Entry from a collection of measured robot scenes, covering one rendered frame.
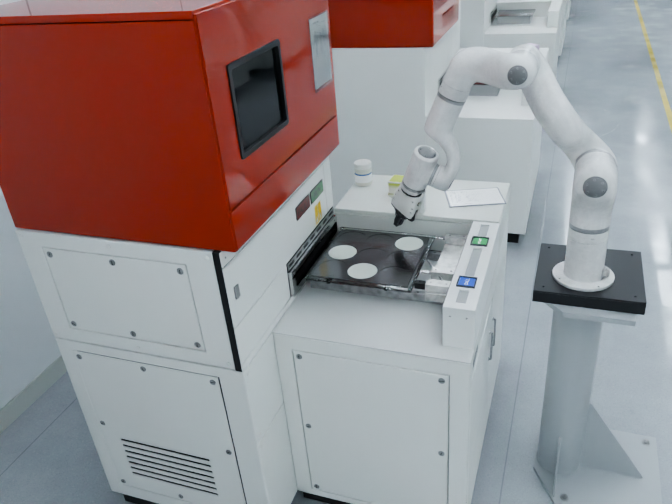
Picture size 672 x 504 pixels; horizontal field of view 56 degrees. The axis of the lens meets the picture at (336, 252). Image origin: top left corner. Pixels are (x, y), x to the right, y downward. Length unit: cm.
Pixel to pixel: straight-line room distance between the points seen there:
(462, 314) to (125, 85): 107
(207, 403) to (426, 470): 75
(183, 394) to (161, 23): 113
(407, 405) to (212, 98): 110
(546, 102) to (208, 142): 97
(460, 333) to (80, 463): 180
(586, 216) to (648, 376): 135
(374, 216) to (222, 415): 91
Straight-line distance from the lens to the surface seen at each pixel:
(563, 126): 196
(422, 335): 195
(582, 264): 212
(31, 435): 326
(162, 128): 159
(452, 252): 226
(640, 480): 275
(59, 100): 176
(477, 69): 193
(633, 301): 212
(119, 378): 221
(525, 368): 315
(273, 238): 195
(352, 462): 229
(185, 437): 223
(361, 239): 232
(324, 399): 212
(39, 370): 344
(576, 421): 250
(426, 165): 205
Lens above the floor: 200
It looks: 29 degrees down
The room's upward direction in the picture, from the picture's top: 5 degrees counter-clockwise
